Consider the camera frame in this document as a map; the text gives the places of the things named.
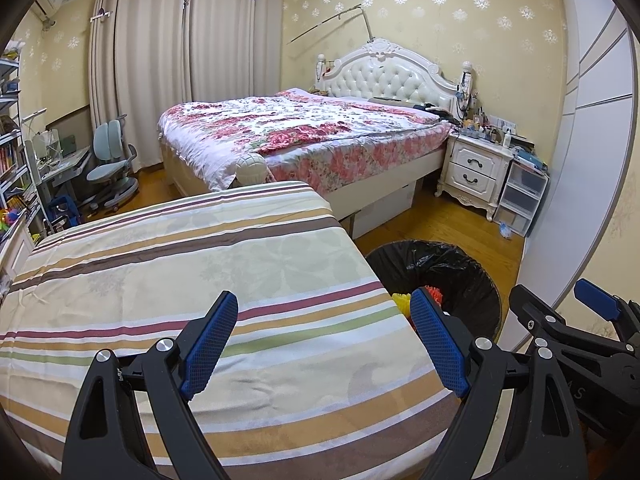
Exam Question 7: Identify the white under-bed box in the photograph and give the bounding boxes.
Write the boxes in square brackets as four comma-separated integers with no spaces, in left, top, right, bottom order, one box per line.
[345,180,417,239]

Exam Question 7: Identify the black bag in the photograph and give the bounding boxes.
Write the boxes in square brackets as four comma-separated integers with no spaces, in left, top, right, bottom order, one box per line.
[424,104,461,122]

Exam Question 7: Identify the beige curtains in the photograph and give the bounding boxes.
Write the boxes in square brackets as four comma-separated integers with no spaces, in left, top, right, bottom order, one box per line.
[89,0,286,171]

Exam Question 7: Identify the white study desk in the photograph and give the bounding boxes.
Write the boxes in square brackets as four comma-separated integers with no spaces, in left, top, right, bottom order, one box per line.
[25,127,93,221]

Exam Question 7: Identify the clear plastic drawer unit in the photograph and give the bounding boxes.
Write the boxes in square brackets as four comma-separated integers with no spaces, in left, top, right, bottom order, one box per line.
[492,157,550,238]

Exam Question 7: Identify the beige ribbed round object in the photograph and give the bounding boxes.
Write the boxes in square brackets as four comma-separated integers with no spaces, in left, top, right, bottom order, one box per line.
[235,154,269,189]

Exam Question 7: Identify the white sliding wardrobe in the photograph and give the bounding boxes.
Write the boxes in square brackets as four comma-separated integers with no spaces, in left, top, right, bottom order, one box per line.
[515,0,640,361]

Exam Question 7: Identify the white panelled board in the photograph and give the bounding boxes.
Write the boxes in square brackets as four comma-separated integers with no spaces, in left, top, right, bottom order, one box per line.
[0,215,37,286]

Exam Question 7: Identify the white bed with tufted headboard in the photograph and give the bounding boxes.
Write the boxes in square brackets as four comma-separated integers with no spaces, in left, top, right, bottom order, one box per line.
[157,37,473,238]

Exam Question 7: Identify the light blue desk chair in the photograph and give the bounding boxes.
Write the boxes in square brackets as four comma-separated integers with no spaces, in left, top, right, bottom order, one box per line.
[86,115,140,213]

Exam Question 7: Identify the colourful toys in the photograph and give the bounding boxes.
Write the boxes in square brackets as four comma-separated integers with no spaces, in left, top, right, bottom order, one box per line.
[0,207,26,233]

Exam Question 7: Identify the striped tablecloth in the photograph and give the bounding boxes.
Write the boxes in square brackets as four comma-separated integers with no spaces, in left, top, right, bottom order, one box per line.
[0,180,463,480]

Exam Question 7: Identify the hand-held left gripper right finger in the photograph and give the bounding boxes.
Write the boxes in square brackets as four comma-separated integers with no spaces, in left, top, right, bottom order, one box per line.
[409,287,588,480]

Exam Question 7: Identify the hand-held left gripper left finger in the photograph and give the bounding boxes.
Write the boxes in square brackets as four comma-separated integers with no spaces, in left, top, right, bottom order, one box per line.
[61,290,240,480]

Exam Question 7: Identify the clutter of small bottles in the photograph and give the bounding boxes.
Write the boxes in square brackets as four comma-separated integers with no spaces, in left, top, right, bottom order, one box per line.
[457,105,541,148]

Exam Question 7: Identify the floral quilt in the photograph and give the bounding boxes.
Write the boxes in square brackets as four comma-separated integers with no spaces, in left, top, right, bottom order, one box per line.
[159,88,453,193]

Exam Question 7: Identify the thin bent pole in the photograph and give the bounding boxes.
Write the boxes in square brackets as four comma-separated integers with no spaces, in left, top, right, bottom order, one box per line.
[287,4,376,46]

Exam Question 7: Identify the bin with black bag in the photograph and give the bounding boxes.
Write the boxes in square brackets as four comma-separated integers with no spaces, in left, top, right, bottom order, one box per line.
[365,240,502,356]

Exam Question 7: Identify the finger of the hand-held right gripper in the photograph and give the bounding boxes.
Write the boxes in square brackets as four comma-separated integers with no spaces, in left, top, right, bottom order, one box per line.
[573,279,640,356]
[508,284,571,356]

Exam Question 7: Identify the white nightstand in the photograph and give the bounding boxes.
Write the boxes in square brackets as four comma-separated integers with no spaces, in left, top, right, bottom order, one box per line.
[434,130,516,221]

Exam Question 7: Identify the white bookshelf with books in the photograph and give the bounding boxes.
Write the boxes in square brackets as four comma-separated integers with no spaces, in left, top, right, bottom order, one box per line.
[0,40,48,241]

